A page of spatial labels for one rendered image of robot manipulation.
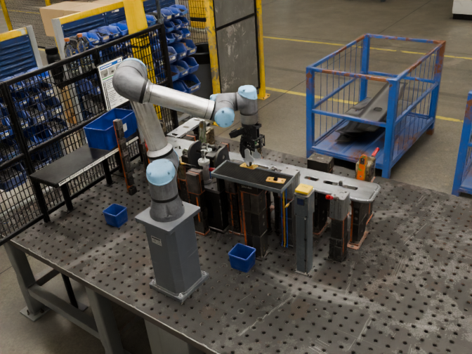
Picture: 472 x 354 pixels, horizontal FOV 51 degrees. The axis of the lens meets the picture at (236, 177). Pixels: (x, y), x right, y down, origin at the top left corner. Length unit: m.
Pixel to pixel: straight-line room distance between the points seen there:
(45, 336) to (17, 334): 0.19
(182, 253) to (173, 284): 0.17
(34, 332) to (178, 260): 1.50
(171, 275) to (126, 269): 0.37
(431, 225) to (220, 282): 1.16
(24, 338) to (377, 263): 2.18
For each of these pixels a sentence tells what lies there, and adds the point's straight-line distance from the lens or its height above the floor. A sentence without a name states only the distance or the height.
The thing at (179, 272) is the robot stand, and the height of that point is 0.85.
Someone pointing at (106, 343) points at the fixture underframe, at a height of 0.20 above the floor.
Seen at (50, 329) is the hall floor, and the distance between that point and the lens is 3.45.
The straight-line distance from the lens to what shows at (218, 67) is 5.47.
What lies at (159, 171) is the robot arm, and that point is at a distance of 2.04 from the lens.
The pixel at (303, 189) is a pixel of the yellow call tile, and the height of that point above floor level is 1.16.
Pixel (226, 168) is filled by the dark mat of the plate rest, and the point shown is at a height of 1.16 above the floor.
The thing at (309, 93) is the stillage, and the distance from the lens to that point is 4.42.
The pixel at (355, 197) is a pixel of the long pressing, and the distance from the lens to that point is 2.39.
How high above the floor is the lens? 2.28
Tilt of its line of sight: 30 degrees down
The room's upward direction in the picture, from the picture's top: 5 degrees counter-clockwise
